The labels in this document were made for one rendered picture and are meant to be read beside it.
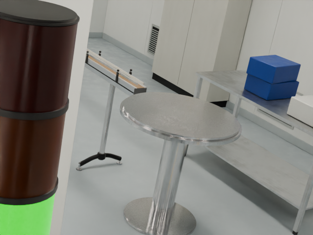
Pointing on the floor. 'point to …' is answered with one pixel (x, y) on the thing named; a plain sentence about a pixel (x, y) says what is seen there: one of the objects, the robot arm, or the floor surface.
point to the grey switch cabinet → (199, 44)
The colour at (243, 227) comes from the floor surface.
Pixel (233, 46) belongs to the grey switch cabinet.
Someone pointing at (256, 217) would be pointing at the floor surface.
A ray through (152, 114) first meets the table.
